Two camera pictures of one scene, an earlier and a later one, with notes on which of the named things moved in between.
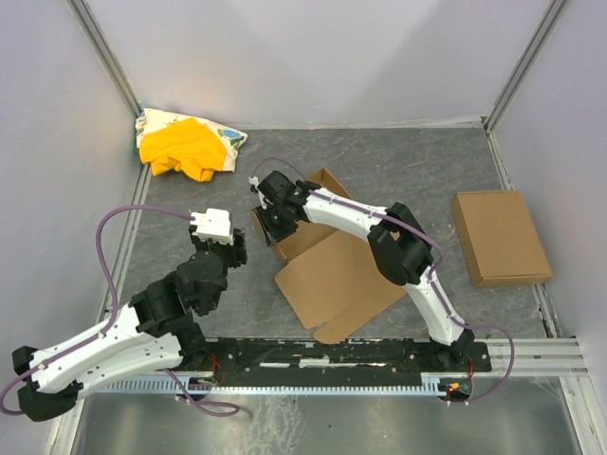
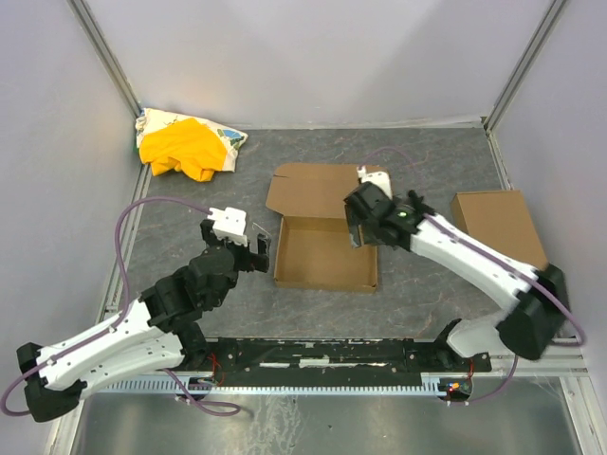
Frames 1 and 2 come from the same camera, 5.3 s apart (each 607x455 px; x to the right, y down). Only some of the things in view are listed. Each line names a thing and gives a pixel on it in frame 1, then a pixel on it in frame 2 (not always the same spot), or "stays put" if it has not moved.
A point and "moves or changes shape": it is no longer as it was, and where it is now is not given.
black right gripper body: [267, 220] -> [359, 220]
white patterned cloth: [150, 119] stays put
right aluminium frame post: [542, 30] stays put
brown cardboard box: [331, 280] moves or changes shape
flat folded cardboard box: [498, 239] stays put
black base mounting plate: [303, 358] stays put
